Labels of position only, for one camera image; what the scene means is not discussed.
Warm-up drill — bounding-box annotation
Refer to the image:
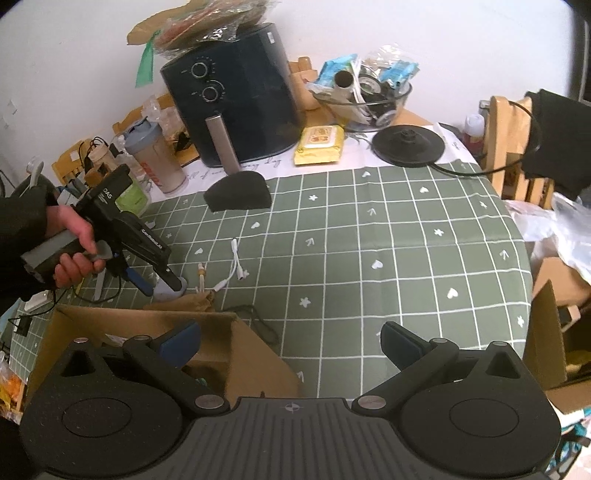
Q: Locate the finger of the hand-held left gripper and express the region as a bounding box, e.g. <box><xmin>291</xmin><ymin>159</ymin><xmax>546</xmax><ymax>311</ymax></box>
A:
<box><xmin>148</xmin><ymin>261</ymin><xmax>188</xmax><ymax>299</ymax></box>
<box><xmin>124</xmin><ymin>265</ymin><xmax>154</xmax><ymax>297</ymax></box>

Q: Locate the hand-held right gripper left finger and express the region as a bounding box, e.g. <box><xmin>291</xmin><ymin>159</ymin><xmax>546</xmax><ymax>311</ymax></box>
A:
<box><xmin>58</xmin><ymin>320</ymin><xmax>232</xmax><ymax>416</ymax></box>

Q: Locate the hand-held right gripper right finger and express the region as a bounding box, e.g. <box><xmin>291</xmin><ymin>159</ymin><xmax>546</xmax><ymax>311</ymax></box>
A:
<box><xmin>352</xmin><ymin>322</ymin><xmax>525</xmax><ymax>415</ymax></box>

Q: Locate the beige drawstring pouch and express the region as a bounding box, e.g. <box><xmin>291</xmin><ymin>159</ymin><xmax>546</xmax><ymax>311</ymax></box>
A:
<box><xmin>143</xmin><ymin>290</ymin><xmax>217</xmax><ymax>315</ymax></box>

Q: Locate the black semicircular foam pad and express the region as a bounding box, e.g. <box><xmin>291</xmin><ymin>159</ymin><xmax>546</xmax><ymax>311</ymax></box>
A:
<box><xmin>203</xmin><ymin>170</ymin><xmax>273</xmax><ymax>213</ymax></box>

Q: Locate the person's left forearm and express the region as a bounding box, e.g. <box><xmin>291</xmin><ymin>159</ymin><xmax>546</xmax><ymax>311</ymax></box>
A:
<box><xmin>0</xmin><ymin>186</ymin><xmax>59</xmax><ymax>306</ymax></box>

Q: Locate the person's left hand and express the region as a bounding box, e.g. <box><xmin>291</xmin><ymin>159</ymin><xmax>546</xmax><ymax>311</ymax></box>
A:
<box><xmin>45</xmin><ymin>204</ymin><xmax>109</xmax><ymax>290</ymax></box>

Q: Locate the green label jar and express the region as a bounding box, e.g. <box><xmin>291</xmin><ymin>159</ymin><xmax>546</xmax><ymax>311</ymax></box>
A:
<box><xmin>115</xmin><ymin>178</ymin><xmax>153</xmax><ymax>216</ymax></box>

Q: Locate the grey lid shaker bottle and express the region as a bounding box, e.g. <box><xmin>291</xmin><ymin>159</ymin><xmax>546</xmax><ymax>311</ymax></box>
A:
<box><xmin>123</xmin><ymin>120</ymin><xmax>190</xmax><ymax>195</ymax></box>

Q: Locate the green checked tablecloth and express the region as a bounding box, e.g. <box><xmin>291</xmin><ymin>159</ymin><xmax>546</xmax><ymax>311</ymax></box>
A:
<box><xmin>7</xmin><ymin>159</ymin><xmax>536</xmax><ymax>401</ymax></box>

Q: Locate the light wooden chair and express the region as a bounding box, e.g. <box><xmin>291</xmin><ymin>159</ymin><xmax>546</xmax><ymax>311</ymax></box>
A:
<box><xmin>479</xmin><ymin>95</ymin><xmax>556</xmax><ymax>209</ymax></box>
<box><xmin>289</xmin><ymin>56</ymin><xmax>320</xmax><ymax>110</ymax></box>
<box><xmin>113</xmin><ymin>93</ymin><xmax>177</xmax><ymax>136</ymax></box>
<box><xmin>50</xmin><ymin>137</ymin><xmax>94</xmax><ymax>182</ymax></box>

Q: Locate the white small box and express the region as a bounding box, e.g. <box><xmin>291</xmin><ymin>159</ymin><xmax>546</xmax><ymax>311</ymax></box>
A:
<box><xmin>23</xmin><ymin>291</ymin><xmax>55</xmax><ymax>313</ymax></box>

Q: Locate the small brown cardboard box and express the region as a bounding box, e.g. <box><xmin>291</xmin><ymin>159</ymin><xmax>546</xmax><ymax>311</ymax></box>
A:
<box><xmin>523</xmin><ymin>257</ymin><xmax>591</xmax><ymax>415</ymax></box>

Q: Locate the dark blue air fryer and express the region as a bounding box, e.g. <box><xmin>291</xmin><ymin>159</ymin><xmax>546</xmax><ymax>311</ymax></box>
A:
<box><xmin>160</xmin><ymin>22</ymin><xmax>308</xmax><ymax>172</ymax></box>

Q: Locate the green ribbon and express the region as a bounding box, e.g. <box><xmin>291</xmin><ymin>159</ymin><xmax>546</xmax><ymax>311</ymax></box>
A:
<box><xmin>136</xmin><ymin>38</ymin><xmax>158</xmax><ymax>89</ymax></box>

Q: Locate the white printed table cover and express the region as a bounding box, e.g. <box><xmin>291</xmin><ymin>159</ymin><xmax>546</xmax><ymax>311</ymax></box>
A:
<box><xmin>182</xmin><ymin>121</ymin><xmax>478</xmax><ymax>197</ymax></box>

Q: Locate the black round kettle base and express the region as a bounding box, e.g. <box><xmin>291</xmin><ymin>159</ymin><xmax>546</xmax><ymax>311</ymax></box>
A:
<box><xmin>372</xmin><ymin>124</ymin><xmax>447</xmax><ymax>166</ymax></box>

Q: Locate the yellow wet wipes pack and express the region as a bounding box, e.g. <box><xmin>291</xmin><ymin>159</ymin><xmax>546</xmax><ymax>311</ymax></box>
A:
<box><xmin>294</xmin><ymin>125</ymin><xmax>346</xmax><ymax>166</ymax></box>

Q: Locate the clear plastic bag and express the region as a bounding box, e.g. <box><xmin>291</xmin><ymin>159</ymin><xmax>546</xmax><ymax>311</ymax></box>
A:
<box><xmin>505</xmin><ymin>191</ymin><xmax>591</xmax><ymax>288</ymax></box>

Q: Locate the bag of brown flat discs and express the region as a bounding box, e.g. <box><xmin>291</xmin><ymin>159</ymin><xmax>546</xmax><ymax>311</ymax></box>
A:
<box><xmin>126</xmin><ymin>0</ymin><xmax>279</xmax><ymax>59</ymax></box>

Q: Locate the clear glass bowl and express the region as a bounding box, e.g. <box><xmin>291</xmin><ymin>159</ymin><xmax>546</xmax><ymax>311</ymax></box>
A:
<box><xmin>308</xmin><ymin>80</ymin><xmax>413</xmax><ymax>134</ymax></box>

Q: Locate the blue snack packet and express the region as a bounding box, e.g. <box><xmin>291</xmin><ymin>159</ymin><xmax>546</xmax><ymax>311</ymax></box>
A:
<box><xmin>380</xmin><ymin>61</ymin><xmax>422</xmax><ymax>87</ymax></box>
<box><xmin>320</xmin><ymin>54</ymin><xmax>359</xmax><ymax>89</ymax></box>

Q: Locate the black cloth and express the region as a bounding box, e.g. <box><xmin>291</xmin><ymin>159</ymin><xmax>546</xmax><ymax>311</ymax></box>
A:
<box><xmin>522</xmin><ymin>89</ymin><xmax>591</xmax><ymax>200</ymax></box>

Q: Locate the white adapter cable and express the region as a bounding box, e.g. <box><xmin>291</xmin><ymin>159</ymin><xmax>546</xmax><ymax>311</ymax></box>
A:
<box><xmin>211</xmin><ymin>237</ymin><xmax>253</xmax><ymax>292</ymax></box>

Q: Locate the thin black cable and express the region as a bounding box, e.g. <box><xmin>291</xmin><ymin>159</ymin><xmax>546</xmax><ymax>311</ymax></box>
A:
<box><xmin>225</xmin><ymin>304</ymin><xmax>281</xmax><ymax>348</ymax></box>

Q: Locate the black kettle base cable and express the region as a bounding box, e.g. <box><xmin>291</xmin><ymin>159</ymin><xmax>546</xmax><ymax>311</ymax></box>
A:
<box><xmin>429</xmin><ymin>98</ymin><xmax>544</xmax><ymax>177</ymax></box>

